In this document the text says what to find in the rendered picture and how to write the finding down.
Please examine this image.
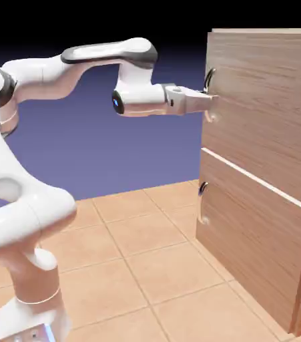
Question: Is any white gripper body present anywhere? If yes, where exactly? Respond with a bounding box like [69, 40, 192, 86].
[184, 88, 220, 115]

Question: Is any long curved metal handle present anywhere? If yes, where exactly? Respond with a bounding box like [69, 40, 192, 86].
[204, 67, 218, 124]

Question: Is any large light wood door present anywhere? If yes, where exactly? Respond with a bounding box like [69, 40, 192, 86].
[201, 31, 301, 209]

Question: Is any light wood cabinet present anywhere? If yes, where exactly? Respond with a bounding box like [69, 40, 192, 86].
[196, 28, 301, 337]

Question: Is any small light wood door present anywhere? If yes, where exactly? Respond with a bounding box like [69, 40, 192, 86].
[196, 150, 301, 334]

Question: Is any short curved metal handle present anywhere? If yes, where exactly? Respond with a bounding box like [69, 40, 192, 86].
[197, 181, 210, 225]

